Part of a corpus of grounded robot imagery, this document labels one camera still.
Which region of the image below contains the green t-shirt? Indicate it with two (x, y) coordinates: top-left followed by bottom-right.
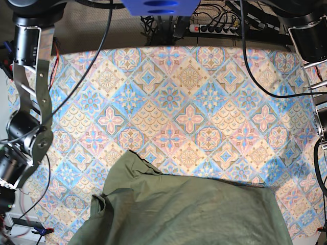
(70, 151), (292, 244)

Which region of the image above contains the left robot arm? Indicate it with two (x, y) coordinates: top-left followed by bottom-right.
(267, 1), (326, 195)

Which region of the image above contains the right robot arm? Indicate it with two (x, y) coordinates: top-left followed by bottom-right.
(1, 1), (66, 216)

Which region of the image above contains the patterned tablecloth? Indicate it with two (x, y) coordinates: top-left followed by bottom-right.
(25, 46), (326, 244)

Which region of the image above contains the white power strip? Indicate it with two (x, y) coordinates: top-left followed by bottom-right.
(189, 24), (239, 36)

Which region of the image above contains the blue orange clamp bottom left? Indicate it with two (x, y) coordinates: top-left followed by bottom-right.
(4, 224), (55, 237)

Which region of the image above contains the blue orange clamp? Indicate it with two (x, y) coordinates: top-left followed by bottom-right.
(1, 40), (14, 81)
(4, 224), (55, 237)

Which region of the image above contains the blue orange clamp top left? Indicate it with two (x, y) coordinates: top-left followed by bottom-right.
(1, 40), (14, 81)

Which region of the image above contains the orange clamp bottom right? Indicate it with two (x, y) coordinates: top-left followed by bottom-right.
(316, 227), (326, 233)

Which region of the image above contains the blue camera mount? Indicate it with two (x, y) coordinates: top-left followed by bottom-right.
(122, 0), (200, 16)

